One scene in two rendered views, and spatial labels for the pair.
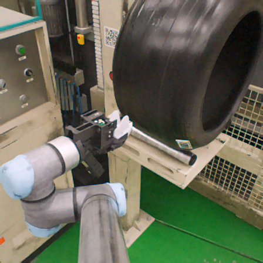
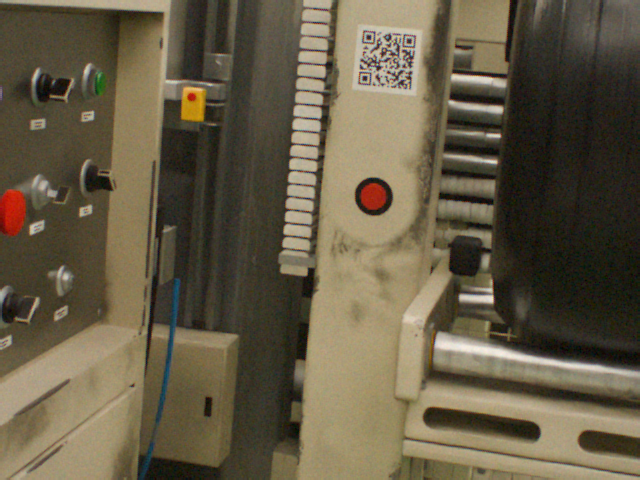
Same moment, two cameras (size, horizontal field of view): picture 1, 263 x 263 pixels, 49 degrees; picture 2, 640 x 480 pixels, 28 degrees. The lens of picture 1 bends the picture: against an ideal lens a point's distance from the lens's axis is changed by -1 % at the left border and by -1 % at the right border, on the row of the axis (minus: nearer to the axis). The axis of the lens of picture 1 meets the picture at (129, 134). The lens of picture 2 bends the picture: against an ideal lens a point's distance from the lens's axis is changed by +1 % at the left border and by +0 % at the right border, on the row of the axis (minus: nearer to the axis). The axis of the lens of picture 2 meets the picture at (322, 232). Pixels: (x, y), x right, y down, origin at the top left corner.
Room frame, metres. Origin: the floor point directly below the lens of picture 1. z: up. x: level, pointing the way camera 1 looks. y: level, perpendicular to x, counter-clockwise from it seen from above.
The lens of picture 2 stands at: (-0.18, 0.84, 1.27)
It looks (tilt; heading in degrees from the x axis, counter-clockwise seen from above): 10 degrees down; 330
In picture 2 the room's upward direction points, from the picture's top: 5 degrees clockwise
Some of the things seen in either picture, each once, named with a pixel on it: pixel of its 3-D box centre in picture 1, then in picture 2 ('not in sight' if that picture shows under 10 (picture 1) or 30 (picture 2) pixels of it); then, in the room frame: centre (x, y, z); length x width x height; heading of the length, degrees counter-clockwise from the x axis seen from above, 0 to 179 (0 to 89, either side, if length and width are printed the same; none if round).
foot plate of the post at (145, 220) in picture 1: (125, 219); not in sight; (1.12, 0.02, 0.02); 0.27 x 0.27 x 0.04; 49
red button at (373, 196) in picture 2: not in sight; (374, 196); (1.07, 0.06, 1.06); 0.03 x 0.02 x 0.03; 49
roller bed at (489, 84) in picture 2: not in sight; (446, 167); (1.40, -0.26, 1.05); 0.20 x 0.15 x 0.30; 49
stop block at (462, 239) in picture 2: not in sight; (466, 255); (1.15, -0.13, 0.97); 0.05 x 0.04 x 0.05; 139
